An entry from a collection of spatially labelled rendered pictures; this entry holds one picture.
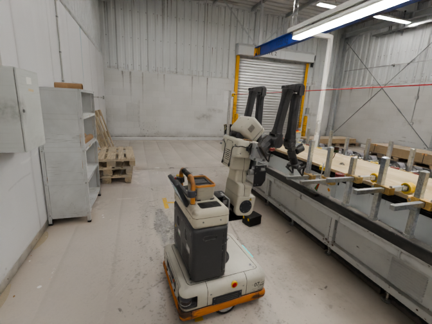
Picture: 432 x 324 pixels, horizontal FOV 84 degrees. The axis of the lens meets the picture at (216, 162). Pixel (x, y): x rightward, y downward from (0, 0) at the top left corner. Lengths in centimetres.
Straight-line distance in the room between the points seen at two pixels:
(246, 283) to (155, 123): 805
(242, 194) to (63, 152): 210
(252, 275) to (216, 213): 60
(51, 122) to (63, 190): 77
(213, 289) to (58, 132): 227
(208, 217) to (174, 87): 817
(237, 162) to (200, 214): 47
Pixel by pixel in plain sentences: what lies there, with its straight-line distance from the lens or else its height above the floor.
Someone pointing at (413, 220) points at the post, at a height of 83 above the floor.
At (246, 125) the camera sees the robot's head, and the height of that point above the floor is 133.
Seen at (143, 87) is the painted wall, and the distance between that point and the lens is 938.
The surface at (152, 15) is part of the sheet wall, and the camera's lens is 981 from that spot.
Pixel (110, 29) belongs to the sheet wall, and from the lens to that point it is 964.
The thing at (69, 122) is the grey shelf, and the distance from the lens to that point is 309.
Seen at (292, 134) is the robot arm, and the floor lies 129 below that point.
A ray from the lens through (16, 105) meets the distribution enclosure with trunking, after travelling 224.
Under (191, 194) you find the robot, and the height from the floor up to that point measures 90.
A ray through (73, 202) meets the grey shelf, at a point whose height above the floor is 26.
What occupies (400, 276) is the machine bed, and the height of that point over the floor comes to 27.
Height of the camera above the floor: 147
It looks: 14 degrees down
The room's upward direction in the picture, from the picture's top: 3 degrees clockwise
